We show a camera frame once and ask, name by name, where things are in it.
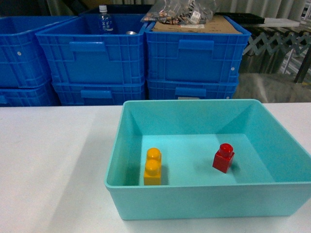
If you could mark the red toy block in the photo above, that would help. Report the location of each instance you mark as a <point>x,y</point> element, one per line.
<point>223,158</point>

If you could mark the yellow toy block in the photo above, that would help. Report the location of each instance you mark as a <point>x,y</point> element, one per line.
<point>153,166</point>

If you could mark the teal plastic box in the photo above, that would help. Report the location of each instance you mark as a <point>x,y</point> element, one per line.
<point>270,174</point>

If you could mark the blue crate lower right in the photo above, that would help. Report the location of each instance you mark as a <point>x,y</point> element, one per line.
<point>173,90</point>

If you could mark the blue crate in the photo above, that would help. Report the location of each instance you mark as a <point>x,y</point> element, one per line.
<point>43,95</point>
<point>195,57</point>
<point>173,90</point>
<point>23,63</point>
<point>78,53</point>
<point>77,94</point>

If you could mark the blue crate lower middle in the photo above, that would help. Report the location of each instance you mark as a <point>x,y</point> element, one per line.
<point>77,94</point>

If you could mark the blue crate upper right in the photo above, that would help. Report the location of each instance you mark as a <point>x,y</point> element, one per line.
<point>195,57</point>

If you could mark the blue crate upper middle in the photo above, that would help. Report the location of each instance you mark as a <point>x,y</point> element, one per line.
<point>78,53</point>

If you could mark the clear bag of parts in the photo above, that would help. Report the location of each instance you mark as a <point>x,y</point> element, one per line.
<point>181,12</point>

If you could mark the clear water bottle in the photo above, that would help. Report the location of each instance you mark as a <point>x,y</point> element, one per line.
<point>105,21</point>

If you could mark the brown cardboard sheet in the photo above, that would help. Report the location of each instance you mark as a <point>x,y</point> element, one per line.
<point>218,24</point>

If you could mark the blue crate lower left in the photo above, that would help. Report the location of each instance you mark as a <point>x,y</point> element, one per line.
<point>43,95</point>

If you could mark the blue crate upper left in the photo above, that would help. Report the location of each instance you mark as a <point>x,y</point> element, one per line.
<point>23,63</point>

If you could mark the expandable roller conveyor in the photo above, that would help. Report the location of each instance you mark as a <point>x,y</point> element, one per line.
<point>273,50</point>

